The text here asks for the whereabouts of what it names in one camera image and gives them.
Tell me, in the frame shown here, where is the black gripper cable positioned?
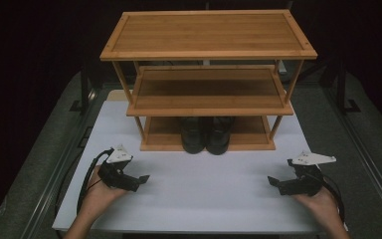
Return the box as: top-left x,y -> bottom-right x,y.
76,148 -> 114,217
319,173 -> 346,223

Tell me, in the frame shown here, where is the metal floor rail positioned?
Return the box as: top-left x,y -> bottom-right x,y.
19,89 -> 108,239
323,88 -> 382,233

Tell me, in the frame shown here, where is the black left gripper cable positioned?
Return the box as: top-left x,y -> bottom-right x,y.
76,148 -> 114,217

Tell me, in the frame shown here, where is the black leather dress shoe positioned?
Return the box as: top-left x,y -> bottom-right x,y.
206,116 -> 237,156
179,116 -> 210,154

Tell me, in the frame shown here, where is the person's right hand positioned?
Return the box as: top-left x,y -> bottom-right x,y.
292,186 -> 342,228

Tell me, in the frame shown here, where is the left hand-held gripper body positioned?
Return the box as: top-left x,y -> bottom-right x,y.
97,143 -> 143,193

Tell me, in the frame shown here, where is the wooden three-tier shoe rack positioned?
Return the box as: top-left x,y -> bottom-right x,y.
99,9 -> 318,152

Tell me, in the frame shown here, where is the person's left hand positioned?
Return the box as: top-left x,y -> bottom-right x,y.
79,165 -> 128,222

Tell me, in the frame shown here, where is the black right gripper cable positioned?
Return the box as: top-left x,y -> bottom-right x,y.
319,173 -> 346,223

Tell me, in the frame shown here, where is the black metal stand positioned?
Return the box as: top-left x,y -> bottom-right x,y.
324,58 -> 362,116
69,61 -> 97,117

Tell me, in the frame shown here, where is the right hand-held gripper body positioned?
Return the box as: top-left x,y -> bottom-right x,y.
278,150 -> 337,197

